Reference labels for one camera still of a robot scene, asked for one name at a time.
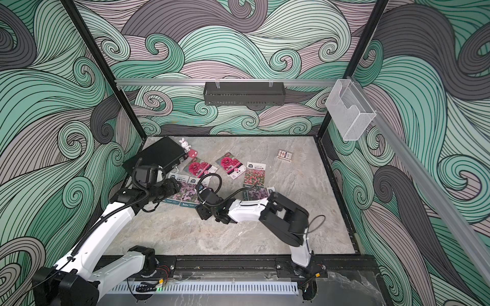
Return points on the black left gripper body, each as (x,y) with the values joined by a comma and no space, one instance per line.
(163,190)

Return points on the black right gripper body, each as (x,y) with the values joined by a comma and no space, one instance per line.
(207,213)

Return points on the hollyhock seed packet pink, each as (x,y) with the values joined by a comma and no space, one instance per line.
(231,165)

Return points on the mixed daisy flower seed packet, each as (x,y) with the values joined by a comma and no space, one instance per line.
(255,174)

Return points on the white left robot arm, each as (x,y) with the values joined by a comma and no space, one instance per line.
(74,279)

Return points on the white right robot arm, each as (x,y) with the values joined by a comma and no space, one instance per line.
(284,218)

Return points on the black metal case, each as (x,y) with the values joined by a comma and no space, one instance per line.
(165,153)

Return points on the pink mushroom toy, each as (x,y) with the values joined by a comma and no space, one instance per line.
(192,153)

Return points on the white rabbit figurine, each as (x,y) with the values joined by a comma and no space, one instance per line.
(185,145)

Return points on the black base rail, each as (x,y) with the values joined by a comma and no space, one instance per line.
(353,266)

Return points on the white slotted cable duct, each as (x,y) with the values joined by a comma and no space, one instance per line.
(212,288)

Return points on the aluminium rail back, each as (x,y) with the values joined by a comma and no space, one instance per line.
(201,82)

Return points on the aluminium rail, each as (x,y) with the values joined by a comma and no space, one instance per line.
(468,239)
(201,82)

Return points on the black wall tray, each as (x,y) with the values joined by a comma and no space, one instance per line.
(246,94)

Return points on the black corner frame post right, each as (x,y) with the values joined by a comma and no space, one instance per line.
(365,37)

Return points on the black corner frame post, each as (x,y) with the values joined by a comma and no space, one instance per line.
(365,37)
(90,42)

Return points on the black corner frame post left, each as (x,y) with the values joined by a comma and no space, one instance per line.
(90,42)

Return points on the clear acrylic wall holder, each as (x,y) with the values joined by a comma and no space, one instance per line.
(350,109)

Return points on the aluminium rail right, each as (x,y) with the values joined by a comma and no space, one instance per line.
(468,239)

